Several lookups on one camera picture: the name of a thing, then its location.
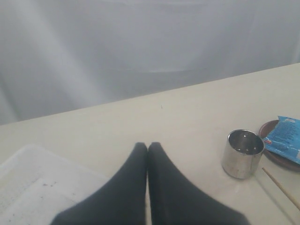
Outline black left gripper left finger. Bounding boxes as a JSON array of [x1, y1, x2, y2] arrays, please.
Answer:
[[52, 142, 148, 225]]

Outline blue snack packet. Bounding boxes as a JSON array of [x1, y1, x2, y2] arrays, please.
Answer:
[[262, 116, 300, 165]]

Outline white perforated plastic basket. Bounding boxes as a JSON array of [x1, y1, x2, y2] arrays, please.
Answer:
[[0, 145, 108, 225]]

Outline brown plate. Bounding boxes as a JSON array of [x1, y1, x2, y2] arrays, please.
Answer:
[[258, 120, 300, 173]]

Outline steel cup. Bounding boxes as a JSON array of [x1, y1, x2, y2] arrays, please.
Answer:
[[221, 129, 265, 179]]

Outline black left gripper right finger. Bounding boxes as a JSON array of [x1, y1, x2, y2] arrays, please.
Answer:
[[148, 142, 248, 225]]

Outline brown wooden chopsticks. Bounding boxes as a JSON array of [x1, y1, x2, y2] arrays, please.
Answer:
[[262, 167, 300, 210]]

